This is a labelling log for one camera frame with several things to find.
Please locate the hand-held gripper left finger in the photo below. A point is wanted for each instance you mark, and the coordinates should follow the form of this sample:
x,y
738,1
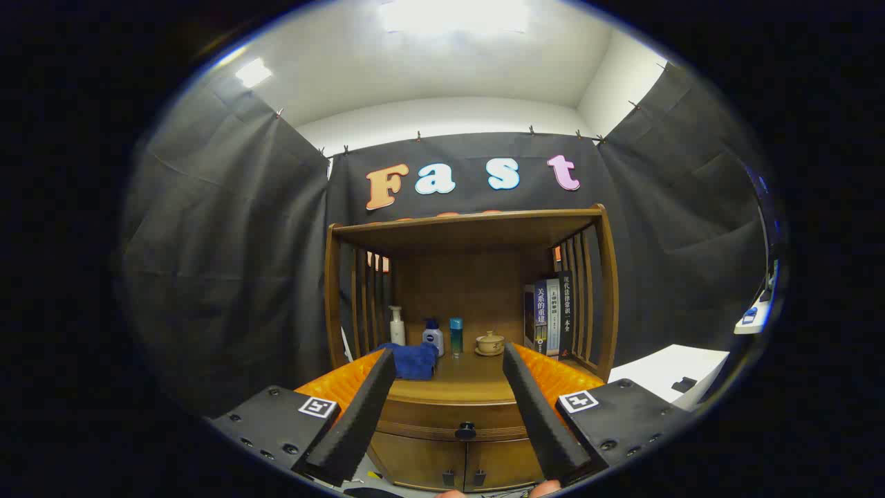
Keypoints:
x,y
359,415

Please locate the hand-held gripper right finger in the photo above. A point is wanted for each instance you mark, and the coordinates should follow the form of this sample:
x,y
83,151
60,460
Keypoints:
x,y
536,415

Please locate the wooden drawer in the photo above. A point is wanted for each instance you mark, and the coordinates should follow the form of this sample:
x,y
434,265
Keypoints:
x,y
425,422

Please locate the black round drawer knob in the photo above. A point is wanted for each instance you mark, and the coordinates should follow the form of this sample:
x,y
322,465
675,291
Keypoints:
x,y
465,431

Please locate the wooden cabinet door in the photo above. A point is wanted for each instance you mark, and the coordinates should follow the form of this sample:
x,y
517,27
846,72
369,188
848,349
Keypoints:
x,y
505,463
415,463

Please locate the wooden countertop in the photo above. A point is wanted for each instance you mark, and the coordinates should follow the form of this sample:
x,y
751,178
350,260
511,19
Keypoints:
x,y
470,384

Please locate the wooden cabinet with slatted shelf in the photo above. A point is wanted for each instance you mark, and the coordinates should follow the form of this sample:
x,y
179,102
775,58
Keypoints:
x,y
470,283

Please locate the beige saucer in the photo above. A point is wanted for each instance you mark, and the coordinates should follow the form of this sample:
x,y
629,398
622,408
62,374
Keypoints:
x,y
489,353

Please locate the blue folded towel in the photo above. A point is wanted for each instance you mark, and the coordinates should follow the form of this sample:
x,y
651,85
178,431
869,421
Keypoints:
x,y
415,360

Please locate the beige lidded tea cup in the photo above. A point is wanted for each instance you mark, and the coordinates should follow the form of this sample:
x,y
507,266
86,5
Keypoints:
x,y
489,341

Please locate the white pump bottle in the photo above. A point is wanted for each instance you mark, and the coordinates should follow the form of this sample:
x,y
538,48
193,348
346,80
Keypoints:
x,y
397,332

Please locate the blue spine book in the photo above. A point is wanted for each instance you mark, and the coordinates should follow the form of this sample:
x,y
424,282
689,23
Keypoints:
x,y
538,318

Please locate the white spine book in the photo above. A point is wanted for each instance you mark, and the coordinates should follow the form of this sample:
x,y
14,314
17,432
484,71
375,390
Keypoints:
x,y
553,318

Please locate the white bottle with blue cap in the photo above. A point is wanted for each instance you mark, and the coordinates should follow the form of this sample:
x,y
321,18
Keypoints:
x,y
433,341

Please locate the black spine book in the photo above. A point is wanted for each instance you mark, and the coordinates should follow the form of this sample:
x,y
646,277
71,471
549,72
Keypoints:
x,y
566,311

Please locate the teal slim bottle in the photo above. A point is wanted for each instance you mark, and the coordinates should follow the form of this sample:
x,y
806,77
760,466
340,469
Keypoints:
x,y
456,339

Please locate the white side table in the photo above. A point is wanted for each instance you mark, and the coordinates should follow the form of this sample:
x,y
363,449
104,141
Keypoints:
x,y
657,366

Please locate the small black object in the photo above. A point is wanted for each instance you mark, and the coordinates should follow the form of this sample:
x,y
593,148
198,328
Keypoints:
x,y
684,384

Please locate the black backdrop cloth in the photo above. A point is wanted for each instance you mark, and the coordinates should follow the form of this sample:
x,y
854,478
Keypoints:
x,y
228,277

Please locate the white power strip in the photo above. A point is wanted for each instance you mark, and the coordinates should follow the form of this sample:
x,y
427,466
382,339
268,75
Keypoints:
x,y
757,315

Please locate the small ceiling light panel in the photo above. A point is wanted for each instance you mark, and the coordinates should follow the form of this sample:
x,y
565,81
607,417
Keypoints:
x,y
253,72

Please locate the large ceiling light panel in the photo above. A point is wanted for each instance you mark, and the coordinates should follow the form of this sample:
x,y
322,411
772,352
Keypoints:
x,y
453,15

